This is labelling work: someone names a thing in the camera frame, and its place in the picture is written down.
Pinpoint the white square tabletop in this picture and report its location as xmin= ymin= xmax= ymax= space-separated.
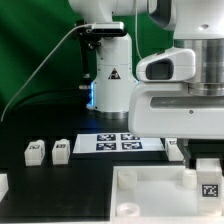
xmin=110 ymin=166 xmax=224 ymax=224

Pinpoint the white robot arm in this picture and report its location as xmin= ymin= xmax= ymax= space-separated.
xmin=68 ymin=0 xmax=224 ymax=166

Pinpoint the grey camera cable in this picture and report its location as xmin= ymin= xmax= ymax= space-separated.
xmin=0 ymin=23 xmax=94 ymax=123

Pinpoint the white sheet with markers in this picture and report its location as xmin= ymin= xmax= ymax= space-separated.
xmin=73 ymin=133 xmax=164 ymax=154

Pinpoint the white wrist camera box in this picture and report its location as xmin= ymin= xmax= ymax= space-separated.
xmin=136 ymin=47 xmax=196 ymax=83

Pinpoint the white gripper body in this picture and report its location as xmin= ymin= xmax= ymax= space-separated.
xmin=128 ymin=82 xmax=224 ymax=140

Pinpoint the white obstacle block left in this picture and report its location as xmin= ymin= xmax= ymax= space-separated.
xmin=0 ymin=174 xmax=9 ymax=202

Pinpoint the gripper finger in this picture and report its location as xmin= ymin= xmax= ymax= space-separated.
xmin=177 ymin=139 xmax=198 ymax=169

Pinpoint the black camera on stand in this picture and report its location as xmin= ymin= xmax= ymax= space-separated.
xmin=72 ymin=20 xmax=127 ymax=89

